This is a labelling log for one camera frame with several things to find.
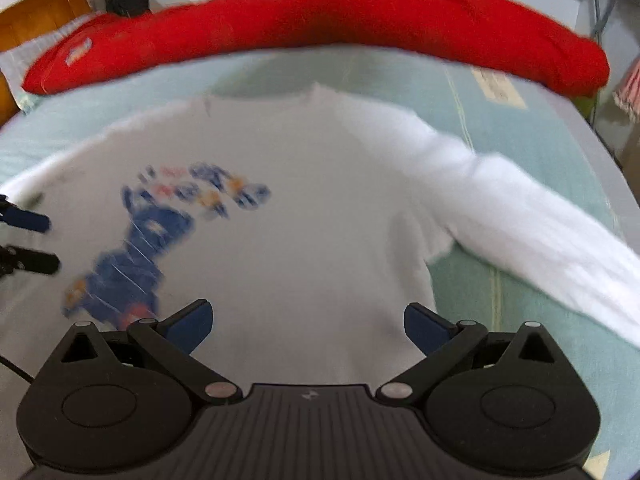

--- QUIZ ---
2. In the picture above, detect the red quilt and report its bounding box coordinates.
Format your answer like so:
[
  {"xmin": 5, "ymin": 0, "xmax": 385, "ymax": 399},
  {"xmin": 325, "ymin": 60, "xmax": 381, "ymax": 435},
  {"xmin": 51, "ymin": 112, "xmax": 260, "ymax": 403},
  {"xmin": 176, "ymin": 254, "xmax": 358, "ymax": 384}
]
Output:
[{"xmin": 22, "ymin": 0, "xmax": 611, "ymax": 98}]

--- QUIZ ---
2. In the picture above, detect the metal drying rack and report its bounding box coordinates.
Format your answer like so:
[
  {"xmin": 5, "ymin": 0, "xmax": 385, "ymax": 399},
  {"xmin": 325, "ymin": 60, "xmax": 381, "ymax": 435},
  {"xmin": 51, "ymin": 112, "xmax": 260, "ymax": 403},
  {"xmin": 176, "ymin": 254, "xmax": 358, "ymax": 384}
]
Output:
[{"xmin": 530, "ymin": 0, "xmax": 640, "ymax": 46}]

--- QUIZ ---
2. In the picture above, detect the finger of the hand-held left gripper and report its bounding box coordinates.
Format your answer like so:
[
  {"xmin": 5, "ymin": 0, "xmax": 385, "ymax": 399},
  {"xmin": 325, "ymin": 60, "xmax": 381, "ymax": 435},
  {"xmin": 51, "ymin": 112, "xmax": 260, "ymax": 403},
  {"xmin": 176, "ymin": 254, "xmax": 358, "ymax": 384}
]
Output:
[
  {"xmin": 0, "ymin": 245, "xmax": 61, "ymax": 276},
  {"xmin": 0, "ymin": 194, "xmax": 51, "ymax": 234}
]

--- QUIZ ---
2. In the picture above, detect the grey checked pillow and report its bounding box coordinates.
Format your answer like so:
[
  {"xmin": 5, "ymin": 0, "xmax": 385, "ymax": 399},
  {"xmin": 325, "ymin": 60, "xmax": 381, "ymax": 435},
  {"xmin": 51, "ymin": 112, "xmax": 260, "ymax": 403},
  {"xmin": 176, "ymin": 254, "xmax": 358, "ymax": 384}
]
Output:
[{"xmin": 0, "ymin": 12, "xmax": 101, "ymax": 113}]

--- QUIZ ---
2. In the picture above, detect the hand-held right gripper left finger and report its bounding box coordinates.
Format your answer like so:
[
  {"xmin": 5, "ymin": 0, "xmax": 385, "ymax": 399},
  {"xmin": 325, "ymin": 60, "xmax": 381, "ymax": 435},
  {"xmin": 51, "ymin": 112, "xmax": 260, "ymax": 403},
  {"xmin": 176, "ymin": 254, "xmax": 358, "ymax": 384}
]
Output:
[{"xmin": 50, "ymin": 299, "xmax": 244, "ymax": 405}]

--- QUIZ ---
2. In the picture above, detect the pink patterned curtain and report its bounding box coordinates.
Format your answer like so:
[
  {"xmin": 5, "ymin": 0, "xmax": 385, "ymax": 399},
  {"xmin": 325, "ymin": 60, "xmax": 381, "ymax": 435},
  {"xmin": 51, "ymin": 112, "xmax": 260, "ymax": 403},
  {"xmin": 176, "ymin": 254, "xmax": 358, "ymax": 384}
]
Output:
[{"xmin": 612, "ymin": 55, "xmax": 640, "ymax": 126}]

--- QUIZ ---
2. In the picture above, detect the wooden headboard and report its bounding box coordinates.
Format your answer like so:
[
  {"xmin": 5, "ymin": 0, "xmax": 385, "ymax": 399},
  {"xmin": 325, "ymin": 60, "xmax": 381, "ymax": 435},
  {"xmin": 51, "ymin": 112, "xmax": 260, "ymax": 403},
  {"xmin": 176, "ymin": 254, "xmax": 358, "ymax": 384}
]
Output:
[{"xmin": 0, "ymin": 0, "xmax": 93, "ymax": 126}]

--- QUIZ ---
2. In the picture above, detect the black cable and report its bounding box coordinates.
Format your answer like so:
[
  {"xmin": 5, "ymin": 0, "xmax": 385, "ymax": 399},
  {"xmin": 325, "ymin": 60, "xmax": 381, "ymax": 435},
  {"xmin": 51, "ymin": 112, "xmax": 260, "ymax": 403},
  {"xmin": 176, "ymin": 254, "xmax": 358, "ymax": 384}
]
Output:
[{"xmin": 0, "ymin": 354, "xmax": 37, "ymax": 387}]

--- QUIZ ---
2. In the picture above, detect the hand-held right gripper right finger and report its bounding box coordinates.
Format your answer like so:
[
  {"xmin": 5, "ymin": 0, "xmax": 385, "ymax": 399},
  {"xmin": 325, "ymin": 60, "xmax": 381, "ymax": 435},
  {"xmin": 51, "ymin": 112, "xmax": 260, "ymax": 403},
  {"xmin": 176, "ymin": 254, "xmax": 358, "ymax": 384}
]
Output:
[{"xmin": 376, "ymin": 303, "xmax": 591, "ymax": 405}]

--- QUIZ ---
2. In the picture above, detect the white printed long-sleeve shirt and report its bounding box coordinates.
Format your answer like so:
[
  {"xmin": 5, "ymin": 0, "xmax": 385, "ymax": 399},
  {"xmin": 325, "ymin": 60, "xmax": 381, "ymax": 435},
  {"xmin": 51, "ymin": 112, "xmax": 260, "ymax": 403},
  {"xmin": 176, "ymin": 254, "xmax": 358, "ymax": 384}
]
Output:
[{"xmin": 0, "ymin": 84, "xmax": 640, "ymax": 386}]

